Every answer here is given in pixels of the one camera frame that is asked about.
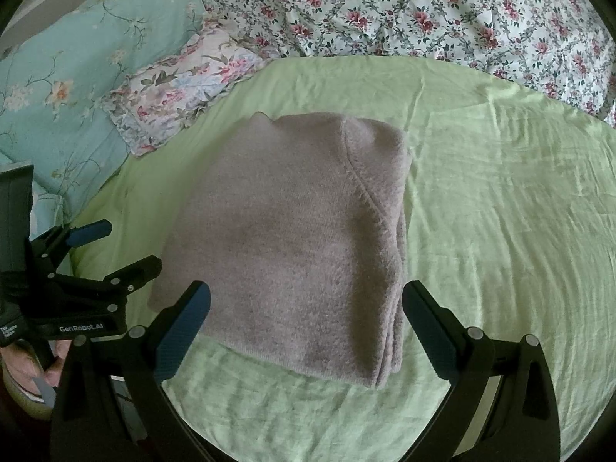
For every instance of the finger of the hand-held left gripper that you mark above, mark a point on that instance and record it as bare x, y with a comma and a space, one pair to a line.
89, 232
130, 272

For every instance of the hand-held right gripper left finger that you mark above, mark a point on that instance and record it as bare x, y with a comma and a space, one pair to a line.
183, 332

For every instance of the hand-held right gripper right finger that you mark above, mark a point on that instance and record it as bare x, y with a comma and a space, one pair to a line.
433, 334

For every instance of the beige knit sweater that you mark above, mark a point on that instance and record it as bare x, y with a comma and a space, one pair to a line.
298, 250

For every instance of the beige sandal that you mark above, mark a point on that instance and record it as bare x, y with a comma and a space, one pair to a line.
29, 380

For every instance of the light green bed sheet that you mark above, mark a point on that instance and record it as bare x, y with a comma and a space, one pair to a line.
481, 260

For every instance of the teal floral pillow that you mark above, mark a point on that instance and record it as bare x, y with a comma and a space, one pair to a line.
82, 82

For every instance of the small floral ruffled pillow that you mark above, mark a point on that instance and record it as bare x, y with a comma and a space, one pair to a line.
178, 91

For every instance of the white floral quilt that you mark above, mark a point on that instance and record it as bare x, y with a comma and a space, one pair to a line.
433, 14

